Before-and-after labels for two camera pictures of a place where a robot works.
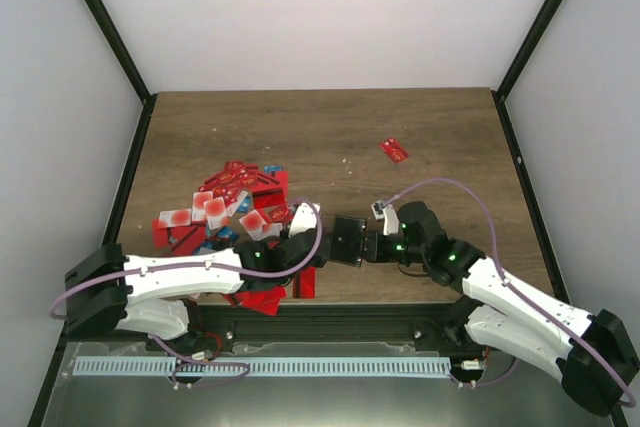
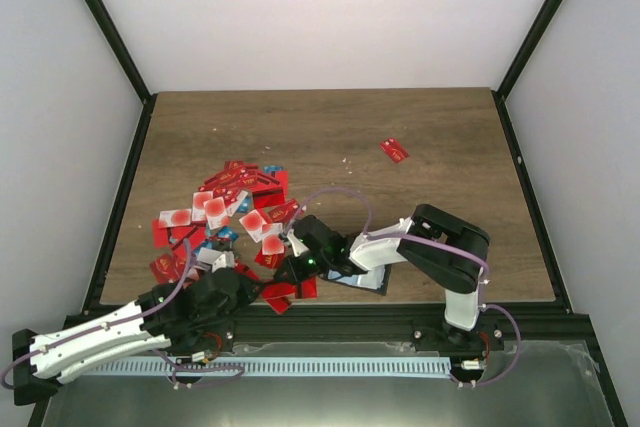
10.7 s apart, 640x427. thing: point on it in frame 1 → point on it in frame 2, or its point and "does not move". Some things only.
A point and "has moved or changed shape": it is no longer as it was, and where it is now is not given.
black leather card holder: [347, 240] has moved or changed shape
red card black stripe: [304, 283] does not move
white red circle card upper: [215, 210] does not move
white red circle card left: [177, 217] does not move
